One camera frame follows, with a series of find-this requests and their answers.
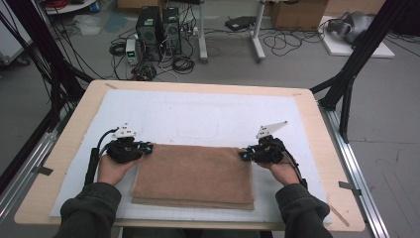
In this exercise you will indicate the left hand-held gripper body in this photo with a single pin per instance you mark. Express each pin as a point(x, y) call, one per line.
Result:
point(124, 150)

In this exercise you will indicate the white floor board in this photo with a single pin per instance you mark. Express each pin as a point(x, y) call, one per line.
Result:
point(340, 49)

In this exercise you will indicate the flat black device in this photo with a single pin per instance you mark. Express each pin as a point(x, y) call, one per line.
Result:
point(240, 23)

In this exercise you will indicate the white desk frame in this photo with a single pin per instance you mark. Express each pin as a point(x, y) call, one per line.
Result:
point(203, 36)

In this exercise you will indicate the slim black computer tower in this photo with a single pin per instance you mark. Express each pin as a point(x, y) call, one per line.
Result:
point(171, 31)

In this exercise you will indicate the white bench power supply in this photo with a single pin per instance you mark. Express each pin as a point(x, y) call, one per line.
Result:
point(131, 51)

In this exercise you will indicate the person's left hand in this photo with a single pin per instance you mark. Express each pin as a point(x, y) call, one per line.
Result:
point(112, 170)

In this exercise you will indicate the grey tape piece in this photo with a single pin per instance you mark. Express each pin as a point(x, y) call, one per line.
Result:
point(349, 187)

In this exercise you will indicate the clear plastic bag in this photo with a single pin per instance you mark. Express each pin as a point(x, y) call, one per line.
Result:
point(87, 25)

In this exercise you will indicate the aluminium rail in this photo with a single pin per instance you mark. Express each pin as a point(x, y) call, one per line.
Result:
point(356, 175)
point(26, 172)

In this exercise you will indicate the round white table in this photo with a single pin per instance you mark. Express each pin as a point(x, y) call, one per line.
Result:
point(69, 8)

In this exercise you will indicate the brown terry towel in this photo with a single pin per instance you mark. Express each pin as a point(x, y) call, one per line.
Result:
point(194, 175)

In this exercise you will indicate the grey rounded device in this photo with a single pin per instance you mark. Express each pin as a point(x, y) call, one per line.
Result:
point(356, 24)

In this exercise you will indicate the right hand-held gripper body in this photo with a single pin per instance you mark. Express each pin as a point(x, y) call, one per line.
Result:
point(269, 150)

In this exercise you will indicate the white foam mat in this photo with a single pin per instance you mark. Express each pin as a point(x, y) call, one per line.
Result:
point(198, 112)

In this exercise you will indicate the black tape piece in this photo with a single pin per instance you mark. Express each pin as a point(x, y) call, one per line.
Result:
point(44, 170)

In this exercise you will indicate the large black computer tower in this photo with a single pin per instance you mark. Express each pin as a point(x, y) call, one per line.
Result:
point(148, 31)

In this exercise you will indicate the large cardboard box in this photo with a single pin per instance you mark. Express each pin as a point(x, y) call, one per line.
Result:
point(298, 15)

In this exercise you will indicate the person's right hand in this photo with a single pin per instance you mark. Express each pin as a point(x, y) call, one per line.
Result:
point(284, 172)

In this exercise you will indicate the black frame post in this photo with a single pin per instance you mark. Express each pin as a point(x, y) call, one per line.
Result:
point(363, 49)
point(36, 49)

